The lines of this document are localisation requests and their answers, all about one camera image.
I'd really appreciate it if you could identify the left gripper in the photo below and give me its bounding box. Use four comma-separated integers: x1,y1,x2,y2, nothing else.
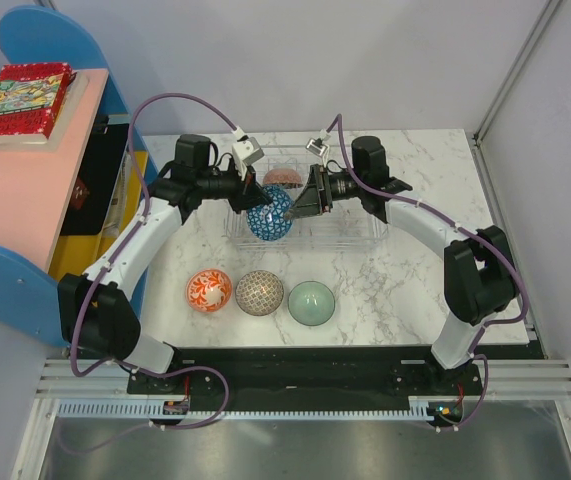
197,160,271,215

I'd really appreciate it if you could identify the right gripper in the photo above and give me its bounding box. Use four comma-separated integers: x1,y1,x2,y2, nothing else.
284,165,365,221

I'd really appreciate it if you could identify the blue patterned bowl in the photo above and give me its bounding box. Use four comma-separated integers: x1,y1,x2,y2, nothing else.
246,185,294,241

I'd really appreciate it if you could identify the orange floral bowl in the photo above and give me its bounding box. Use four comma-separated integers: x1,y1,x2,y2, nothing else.
185,269,233,313

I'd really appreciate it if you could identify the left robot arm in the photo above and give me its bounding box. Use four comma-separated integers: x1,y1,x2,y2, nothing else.
57,134,272,393

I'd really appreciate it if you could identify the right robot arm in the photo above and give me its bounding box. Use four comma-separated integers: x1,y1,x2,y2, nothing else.
285,136,520,394

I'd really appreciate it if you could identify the brown patterned bowl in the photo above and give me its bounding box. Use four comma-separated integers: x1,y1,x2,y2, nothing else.
235,270,284,317

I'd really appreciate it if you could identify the pale green bowl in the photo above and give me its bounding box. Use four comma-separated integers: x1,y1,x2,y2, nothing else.
288,281,336,327

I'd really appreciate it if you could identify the black book on shelf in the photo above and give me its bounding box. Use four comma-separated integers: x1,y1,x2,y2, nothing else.
60,123,129,236

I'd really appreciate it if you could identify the yellow book on shelf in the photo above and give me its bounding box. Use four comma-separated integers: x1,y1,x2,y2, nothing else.
49,162,141,281

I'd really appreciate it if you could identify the beige book under red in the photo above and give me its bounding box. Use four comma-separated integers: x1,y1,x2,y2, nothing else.
0,70,89,151

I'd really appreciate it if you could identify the blue pink bookshelf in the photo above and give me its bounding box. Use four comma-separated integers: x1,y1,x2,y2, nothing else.
0,5,131,347

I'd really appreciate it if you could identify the red illustrated book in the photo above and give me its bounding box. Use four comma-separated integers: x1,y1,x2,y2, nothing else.
0,62,75,145

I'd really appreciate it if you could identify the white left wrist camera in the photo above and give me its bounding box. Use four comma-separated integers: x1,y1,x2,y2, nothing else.
231,137,264,177

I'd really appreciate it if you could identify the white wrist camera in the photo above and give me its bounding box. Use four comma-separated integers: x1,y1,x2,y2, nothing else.
305,138,328,158
231,137,264,177

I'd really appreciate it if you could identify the clear wire dish rack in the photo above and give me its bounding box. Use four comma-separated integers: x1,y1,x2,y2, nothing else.
225,145,389,251

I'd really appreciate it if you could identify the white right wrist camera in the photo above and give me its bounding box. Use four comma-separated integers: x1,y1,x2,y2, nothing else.
305,138,328,158

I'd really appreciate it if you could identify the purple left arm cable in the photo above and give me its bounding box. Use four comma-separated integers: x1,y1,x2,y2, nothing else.
54,93,246,456

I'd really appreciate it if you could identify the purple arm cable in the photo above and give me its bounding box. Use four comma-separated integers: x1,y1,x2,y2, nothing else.
322,113,531,434
54,93,246,456

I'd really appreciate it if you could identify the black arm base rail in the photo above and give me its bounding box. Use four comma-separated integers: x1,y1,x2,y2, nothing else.
127,346,481,411

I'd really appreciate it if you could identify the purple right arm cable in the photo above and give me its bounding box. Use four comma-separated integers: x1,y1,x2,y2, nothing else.
322,113,531,434

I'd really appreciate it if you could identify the white cable duct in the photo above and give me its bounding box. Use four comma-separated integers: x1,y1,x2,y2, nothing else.
57,397,461,421

